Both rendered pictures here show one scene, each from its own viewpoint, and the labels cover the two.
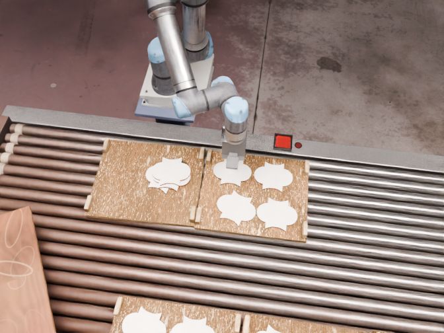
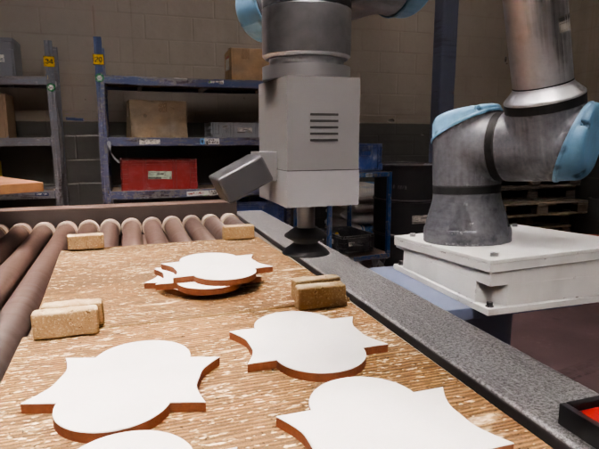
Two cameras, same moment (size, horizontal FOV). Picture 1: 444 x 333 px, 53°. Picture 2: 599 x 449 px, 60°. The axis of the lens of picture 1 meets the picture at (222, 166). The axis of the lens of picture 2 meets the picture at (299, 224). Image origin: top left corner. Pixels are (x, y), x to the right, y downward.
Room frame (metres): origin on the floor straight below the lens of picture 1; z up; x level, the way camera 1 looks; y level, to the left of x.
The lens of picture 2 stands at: (0.74, -0.46, 1.13)
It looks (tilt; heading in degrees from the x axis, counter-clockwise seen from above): 10 degrees down; 66
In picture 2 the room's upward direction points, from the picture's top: straight up
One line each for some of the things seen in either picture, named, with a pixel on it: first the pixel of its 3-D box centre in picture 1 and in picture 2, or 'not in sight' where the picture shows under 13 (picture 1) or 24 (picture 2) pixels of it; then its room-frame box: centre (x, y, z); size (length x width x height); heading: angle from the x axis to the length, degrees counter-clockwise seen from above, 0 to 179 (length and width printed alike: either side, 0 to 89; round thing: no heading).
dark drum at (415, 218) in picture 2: not in sight; (406, 214); (3.46, 3.26, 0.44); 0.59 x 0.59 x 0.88
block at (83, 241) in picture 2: (88, 203); (86, 241); (0.77, 0.49, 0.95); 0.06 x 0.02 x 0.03; 176
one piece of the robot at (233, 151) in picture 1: (232, 148); (280, 134); (0.92, -0.04, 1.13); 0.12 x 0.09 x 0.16; 175
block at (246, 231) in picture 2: (106, 145); (238, 232); (1.04, 0.47, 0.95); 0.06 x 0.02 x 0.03; 176
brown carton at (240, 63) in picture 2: not in sight; (254, 68); (2.44, 4.29, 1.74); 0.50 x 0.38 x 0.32; 173
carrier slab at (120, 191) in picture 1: (148, 181); (181, 274); (0.89, 0.29, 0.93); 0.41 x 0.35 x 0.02; 86
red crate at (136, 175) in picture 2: not in sight; (158, 173); (1.54, 4.41, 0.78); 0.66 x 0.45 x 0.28; 173
